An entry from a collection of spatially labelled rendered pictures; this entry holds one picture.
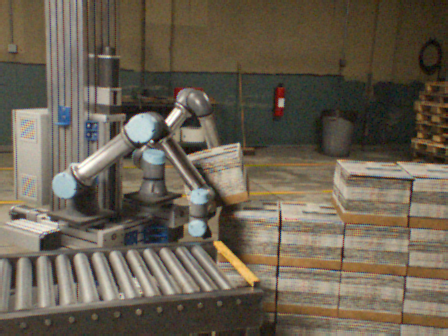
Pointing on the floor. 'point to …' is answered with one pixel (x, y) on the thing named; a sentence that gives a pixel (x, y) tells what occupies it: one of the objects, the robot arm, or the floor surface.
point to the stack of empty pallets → (435, 153)
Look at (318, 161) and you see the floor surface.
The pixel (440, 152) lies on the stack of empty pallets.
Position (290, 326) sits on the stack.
